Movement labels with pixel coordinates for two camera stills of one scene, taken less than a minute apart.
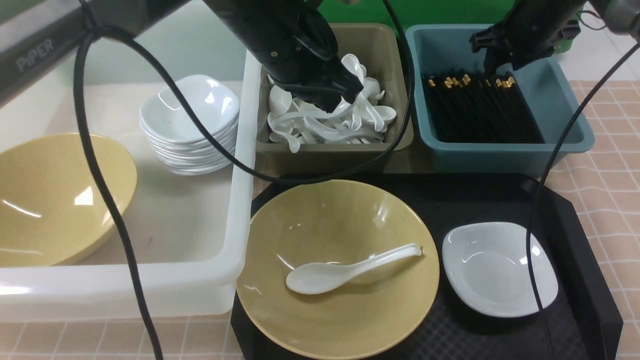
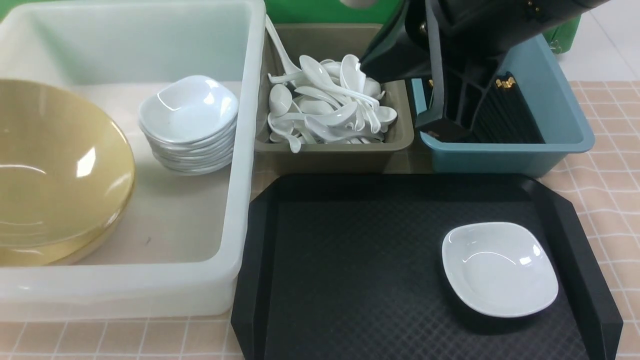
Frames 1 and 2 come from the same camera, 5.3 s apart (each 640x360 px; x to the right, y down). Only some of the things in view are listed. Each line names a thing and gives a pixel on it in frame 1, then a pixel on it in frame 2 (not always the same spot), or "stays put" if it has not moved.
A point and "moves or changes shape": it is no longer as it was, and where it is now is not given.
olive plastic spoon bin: x=384 y=54 stays put
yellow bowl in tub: x=53 y=209 stays put
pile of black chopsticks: x=488 y=108 stays put
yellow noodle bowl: x=334 y=221 -> x=67 y=171
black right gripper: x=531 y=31 -> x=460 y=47
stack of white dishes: x=174 y=137 stays put
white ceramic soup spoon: x=316 y=278 moves or changes shape
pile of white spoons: x=294 y=121 stays put
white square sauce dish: x=487 y=266 stays put
